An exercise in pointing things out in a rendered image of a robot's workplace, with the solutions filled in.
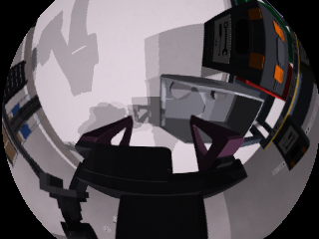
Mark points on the red open bin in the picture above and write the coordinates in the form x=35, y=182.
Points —
x=286, y=89

